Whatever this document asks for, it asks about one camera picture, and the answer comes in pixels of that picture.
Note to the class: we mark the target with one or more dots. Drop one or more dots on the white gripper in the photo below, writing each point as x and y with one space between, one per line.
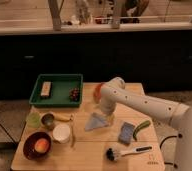
108 107

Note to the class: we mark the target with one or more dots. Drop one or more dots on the light blue towel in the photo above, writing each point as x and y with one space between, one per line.
96 121

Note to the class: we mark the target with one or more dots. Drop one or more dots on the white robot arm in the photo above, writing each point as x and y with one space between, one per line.
175 114

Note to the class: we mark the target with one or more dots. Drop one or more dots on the blue sponge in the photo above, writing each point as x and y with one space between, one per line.
126 133

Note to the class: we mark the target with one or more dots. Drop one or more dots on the orange bowl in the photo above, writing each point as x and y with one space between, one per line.
96 93

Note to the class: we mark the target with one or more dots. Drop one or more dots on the black white dish brush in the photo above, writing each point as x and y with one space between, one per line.
113 154

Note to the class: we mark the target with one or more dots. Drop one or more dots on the dark red grape bunch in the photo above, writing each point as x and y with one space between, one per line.
74 94

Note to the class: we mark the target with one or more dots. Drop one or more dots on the white round container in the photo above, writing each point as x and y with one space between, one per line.
61 133

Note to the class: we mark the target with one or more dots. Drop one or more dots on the green plastic tray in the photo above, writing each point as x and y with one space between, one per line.
61 85

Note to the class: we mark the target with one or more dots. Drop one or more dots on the small metal cup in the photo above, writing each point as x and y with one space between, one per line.
48 121

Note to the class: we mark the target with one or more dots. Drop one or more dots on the wooden block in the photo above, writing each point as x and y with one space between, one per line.
46 88

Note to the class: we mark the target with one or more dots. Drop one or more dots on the orange peach fruit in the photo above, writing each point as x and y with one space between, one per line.
41 145

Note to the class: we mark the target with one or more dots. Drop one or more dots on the light green cup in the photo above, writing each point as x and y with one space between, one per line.
33 120

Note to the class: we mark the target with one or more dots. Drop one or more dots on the dark red bowl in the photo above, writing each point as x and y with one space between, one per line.
28 148

